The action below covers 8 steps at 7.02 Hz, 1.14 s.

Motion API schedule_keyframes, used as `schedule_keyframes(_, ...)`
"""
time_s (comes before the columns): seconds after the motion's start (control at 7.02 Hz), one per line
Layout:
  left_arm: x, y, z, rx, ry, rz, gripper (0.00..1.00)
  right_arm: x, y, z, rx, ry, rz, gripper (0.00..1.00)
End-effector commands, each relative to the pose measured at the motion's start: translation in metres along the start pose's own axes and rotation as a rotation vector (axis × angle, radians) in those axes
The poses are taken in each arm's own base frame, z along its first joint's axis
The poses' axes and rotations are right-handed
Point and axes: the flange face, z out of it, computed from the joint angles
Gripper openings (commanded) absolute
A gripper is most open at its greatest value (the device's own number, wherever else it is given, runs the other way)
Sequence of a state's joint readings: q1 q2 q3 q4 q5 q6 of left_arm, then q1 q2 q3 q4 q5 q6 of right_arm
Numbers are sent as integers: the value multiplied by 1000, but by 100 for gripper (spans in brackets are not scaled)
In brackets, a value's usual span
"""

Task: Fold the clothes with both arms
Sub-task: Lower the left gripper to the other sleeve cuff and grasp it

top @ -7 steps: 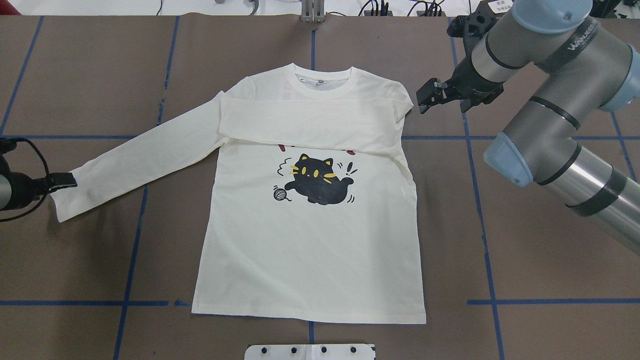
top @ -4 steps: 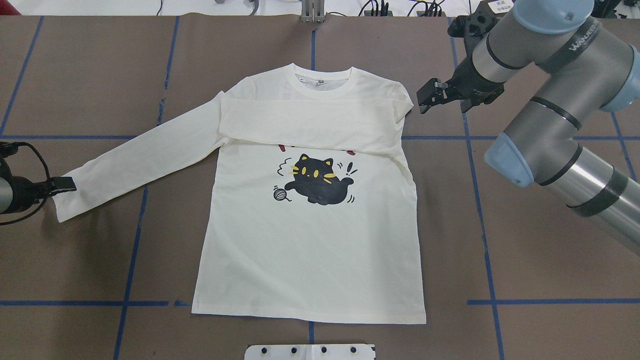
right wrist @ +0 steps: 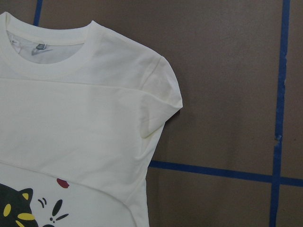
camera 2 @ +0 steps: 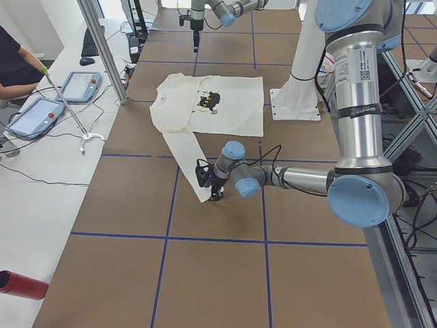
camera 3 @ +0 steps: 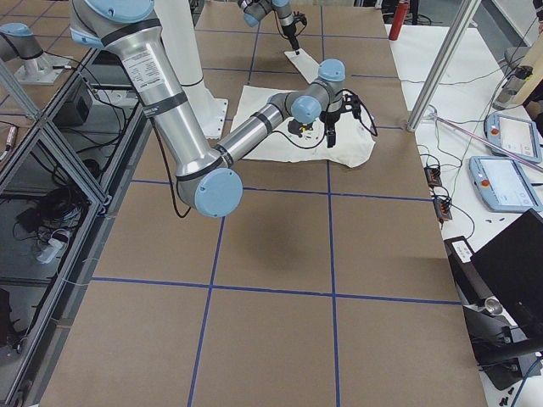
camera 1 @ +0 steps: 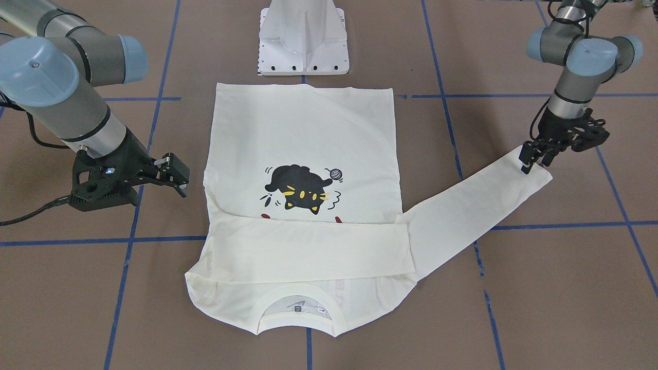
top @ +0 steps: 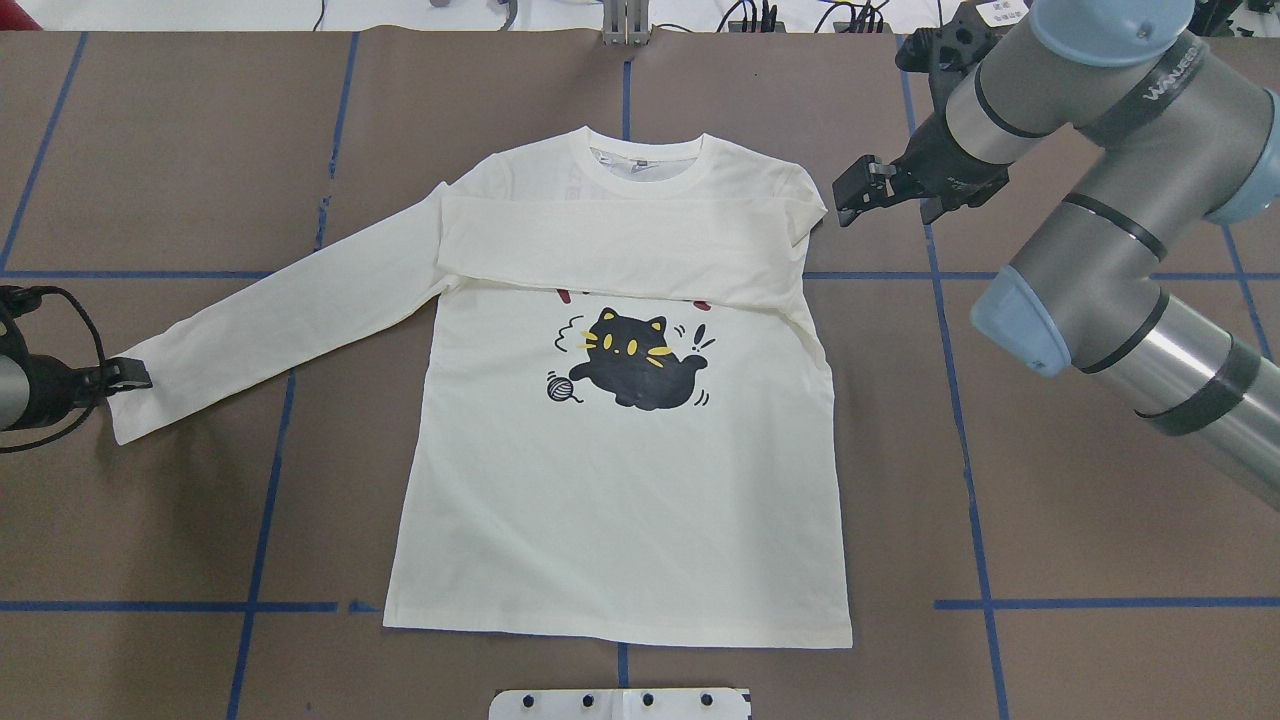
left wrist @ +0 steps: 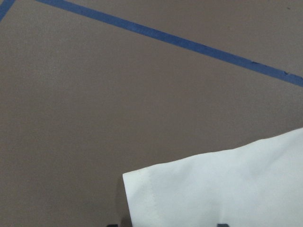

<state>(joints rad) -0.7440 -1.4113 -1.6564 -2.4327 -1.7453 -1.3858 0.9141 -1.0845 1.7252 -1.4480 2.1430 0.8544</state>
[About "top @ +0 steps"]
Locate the white bracket with black screws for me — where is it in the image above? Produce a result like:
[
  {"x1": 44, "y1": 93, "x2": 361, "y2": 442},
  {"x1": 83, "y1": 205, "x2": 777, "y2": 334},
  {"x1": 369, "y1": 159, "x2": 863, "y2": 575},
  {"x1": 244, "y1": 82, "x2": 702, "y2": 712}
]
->
[{"x1": 488, "y1": 687, "x2": 753, "y2": 719}]

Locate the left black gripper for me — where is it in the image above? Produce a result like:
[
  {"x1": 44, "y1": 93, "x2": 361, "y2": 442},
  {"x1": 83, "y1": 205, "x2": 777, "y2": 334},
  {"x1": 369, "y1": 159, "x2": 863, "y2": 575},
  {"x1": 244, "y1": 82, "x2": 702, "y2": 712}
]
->
[{"x1": 26, "y1": 355, "x2": 154, "y2": 427}]

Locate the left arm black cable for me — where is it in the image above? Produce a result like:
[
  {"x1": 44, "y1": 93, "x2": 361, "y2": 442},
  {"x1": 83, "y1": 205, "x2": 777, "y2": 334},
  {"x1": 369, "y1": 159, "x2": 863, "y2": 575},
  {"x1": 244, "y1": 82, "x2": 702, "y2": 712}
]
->
[{"x1": 0, "y1": 284, "x2": 109, "y2": 454}]

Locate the cream long-sleeve cat shirt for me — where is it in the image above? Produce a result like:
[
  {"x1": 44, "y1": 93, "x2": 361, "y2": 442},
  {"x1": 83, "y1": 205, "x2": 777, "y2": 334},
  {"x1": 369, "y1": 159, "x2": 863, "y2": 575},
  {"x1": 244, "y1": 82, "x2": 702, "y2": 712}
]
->
[{"x1": 109, "y1": 127, "x2": 852, "y2": 650}]

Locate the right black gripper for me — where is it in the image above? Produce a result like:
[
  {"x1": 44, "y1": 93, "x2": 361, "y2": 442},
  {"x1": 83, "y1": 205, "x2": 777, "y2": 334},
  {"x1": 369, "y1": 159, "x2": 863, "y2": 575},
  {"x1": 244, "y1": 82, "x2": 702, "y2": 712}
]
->
[{"x1": 832, "y1": 113, "x2": 1009, "y2": 225}]

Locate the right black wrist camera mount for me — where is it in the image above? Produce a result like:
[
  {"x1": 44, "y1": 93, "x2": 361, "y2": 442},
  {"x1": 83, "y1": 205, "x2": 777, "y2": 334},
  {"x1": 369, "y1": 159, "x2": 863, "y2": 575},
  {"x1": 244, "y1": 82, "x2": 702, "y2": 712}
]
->
[{"x1": 893, "y1": 22, "x2": 1006, "y2": 110}]

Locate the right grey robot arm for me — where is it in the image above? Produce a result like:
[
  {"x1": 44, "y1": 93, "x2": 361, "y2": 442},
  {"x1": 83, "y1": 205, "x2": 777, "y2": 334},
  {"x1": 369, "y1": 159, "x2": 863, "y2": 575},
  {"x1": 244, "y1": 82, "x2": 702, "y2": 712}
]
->
[{"x1": 832, "y1": 1, "x2": 1279, "y2": 506}]

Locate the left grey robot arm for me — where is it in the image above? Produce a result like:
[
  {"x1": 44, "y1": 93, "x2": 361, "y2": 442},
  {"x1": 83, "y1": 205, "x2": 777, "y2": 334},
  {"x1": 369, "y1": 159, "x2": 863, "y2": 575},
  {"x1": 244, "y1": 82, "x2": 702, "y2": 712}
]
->
[{"x1": 1, "y1": 355, "x2": 154, "y2": 430}]

